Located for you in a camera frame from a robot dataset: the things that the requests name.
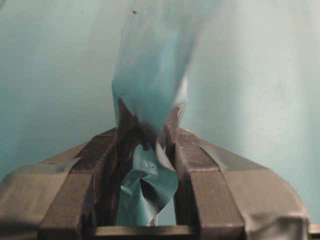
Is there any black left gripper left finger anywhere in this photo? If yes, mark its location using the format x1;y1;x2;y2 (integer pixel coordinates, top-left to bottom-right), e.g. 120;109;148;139
0;127;121;240

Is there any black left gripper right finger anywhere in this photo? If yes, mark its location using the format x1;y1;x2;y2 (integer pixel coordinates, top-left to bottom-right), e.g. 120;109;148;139
165;125;311;240

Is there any silver zip bag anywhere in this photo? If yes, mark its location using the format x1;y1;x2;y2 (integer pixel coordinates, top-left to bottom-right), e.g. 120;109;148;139
112;0;219;226

